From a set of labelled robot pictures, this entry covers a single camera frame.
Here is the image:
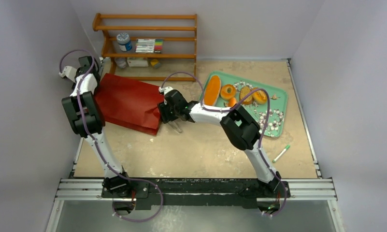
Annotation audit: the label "red paper bag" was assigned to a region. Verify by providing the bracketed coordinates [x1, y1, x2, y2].
[95, 73, 164, 135]

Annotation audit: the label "green white pen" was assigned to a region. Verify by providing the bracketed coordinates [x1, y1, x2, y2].
[272, 145, 290, 163]

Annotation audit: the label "fake brown bread slice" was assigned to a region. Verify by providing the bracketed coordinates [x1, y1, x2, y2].
[239, 86, 253, 105]

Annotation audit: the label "green floral tray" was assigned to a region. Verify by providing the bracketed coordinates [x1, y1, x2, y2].
[203, 71, 288, 137]

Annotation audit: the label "fake golden bagel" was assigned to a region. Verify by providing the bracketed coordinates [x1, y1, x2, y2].
[252, 90, 268, 104]

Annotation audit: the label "wooden shelf rack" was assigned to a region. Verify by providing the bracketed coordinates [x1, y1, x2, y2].
[92, 13, 198, 75]

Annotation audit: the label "blue lidded jar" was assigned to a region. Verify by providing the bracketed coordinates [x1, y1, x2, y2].
[116, 32, 132, 52]

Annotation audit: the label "fake orange doughnut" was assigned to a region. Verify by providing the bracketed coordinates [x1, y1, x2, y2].
[220, 84, 237, 101]

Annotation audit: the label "white small box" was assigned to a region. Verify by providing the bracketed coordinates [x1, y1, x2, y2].
[127, 57, 149, 67]

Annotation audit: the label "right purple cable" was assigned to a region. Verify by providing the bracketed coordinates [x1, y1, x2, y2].
[160, 72, 288, 218]

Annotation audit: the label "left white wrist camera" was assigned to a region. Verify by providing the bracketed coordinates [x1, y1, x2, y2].
[59, 66, 77, 83]

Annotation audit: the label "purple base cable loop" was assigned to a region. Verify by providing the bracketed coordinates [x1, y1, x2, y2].
[112, 179, 164, 223]

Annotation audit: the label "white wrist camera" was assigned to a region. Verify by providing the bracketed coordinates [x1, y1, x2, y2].
[158, 87, 173, 95]
[59, 66, 77, 83]

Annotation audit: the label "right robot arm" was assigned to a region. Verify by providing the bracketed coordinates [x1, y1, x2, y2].
[158, 87, 286, 197]

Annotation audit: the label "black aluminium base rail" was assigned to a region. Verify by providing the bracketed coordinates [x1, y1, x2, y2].
[56, 178, 337, 211]

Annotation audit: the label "small clear jar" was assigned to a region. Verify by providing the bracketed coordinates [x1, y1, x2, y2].
[114, 58, 127, 69]

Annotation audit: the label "pack of coloured markers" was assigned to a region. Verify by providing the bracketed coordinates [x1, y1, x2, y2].
[135, 39, 164, 53]

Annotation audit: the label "black metal tongs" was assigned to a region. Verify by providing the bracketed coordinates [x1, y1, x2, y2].
[169, 121, 183, 133]

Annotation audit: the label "yellow green cube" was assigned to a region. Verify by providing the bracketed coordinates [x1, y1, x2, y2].
[150, 59, 162, 69]

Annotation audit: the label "fake small sesame roll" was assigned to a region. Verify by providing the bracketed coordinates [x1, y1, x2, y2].
[227, 98, 238, 108]

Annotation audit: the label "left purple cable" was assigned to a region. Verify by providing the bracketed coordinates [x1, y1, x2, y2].
[59, 49, 133, 187]

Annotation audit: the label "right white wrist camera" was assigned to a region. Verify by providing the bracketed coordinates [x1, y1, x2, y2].
[158, 87, 173, 95]

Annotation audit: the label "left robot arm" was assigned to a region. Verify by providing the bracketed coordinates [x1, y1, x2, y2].
[60, 56, 132, 198]

